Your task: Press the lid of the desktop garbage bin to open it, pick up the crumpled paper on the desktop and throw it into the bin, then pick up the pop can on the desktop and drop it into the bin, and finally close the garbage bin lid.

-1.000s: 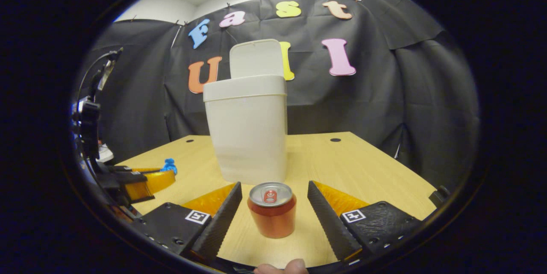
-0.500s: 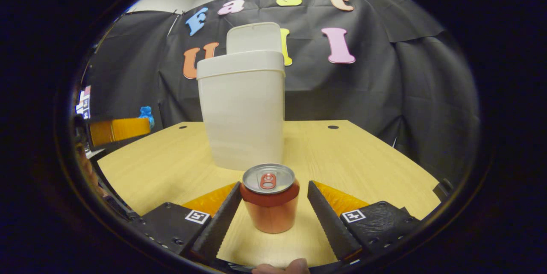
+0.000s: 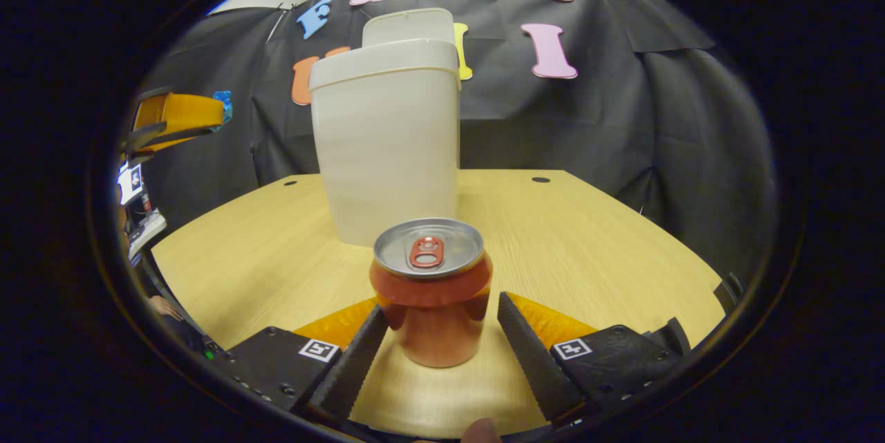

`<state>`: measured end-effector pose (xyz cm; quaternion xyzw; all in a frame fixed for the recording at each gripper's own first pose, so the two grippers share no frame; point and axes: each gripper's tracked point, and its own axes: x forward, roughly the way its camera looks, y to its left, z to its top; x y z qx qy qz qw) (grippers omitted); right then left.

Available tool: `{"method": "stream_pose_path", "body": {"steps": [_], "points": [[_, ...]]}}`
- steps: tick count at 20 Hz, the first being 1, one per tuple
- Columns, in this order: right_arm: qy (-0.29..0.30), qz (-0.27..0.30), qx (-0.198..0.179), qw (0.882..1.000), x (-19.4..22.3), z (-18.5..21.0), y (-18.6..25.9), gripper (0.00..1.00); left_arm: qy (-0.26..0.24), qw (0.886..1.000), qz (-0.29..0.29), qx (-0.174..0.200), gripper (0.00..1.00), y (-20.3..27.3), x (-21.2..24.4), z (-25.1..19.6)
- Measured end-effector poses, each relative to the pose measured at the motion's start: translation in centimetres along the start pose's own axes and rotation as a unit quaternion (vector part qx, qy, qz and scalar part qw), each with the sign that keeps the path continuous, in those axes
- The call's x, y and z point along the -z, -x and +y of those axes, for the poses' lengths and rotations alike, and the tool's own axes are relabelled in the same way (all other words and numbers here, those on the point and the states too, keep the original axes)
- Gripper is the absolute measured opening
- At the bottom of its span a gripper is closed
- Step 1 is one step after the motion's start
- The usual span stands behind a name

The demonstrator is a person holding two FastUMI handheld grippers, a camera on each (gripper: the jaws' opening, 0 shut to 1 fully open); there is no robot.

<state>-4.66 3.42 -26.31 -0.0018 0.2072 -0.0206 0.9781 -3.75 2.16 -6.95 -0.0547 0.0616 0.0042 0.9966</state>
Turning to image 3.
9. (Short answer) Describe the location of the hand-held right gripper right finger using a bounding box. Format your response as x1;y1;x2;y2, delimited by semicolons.
496;291;692;425

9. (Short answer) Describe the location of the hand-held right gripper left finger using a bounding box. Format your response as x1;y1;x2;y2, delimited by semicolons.
206;296;390;426

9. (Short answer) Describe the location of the red pop can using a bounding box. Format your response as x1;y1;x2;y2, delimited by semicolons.
369;217;494;369

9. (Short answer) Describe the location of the white desktop garbage bin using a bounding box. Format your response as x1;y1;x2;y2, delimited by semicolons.
308;8;463;247

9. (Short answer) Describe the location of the wooden desktop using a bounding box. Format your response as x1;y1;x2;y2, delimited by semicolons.
151;168;727;440

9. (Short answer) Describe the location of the computer monitor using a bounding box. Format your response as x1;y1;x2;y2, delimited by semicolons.
118;163;144;205

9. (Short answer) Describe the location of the black backdrop cloth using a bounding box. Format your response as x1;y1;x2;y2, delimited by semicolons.
135;0;779;292

